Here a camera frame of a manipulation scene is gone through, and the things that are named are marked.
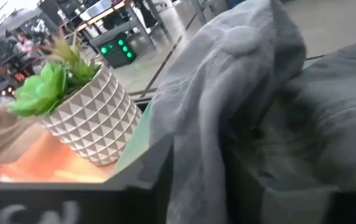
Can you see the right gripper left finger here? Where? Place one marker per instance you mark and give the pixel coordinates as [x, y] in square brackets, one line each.
[56, 202]

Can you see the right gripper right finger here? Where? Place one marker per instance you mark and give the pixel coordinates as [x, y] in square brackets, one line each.
[352, 208]

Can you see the grey-blue baseball cap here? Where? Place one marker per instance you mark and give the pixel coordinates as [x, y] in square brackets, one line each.
[215, 77]

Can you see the white triangle-patterned plant pot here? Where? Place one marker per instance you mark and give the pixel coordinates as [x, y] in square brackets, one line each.
[97, 118]

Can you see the green artificial succulent plant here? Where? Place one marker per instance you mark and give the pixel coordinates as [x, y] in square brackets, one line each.
[41, 90]

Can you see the computer tower with green lights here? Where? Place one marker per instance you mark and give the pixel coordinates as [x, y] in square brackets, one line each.
[115, 57]

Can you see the person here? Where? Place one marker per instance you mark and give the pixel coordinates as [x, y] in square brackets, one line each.
[25, 45]

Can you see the grey metal workbench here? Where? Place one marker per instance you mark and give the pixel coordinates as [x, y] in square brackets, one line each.
[119, 29]

